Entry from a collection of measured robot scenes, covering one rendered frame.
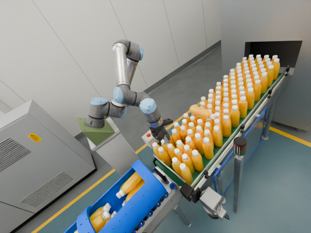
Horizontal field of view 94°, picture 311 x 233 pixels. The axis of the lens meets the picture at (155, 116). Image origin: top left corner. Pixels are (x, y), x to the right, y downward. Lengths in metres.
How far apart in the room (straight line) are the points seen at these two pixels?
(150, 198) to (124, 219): 0.17
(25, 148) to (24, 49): 1.67
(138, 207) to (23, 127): 1.80
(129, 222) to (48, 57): 2.98
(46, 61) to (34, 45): 0.27
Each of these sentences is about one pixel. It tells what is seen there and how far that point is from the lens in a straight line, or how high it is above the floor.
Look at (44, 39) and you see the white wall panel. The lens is 3.35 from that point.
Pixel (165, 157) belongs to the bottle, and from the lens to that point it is 1.17.
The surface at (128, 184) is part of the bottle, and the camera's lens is 1.04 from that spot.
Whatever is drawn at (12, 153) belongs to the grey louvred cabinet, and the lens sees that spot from 2.54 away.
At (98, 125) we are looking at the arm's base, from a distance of 1.52.
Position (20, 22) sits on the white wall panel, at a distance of 3.37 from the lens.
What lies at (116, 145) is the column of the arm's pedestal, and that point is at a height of 0.94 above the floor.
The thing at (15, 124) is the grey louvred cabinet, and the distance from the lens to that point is 2.34.
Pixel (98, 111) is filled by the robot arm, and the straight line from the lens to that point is 1.47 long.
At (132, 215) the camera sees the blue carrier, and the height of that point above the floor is 1.15.
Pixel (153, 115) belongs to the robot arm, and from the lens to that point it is 0.82.
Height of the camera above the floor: 1.99
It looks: 39 degrees down
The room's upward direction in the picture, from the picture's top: 25 degrees counter-clockwise
